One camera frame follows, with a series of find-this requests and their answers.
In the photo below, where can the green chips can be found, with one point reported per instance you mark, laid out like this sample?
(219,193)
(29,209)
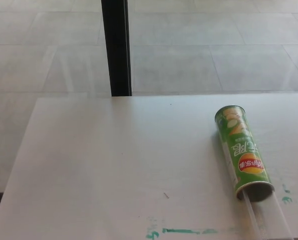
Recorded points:
(241,150)

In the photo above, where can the black window frame post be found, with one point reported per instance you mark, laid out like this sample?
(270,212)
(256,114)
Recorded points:
(116,50)

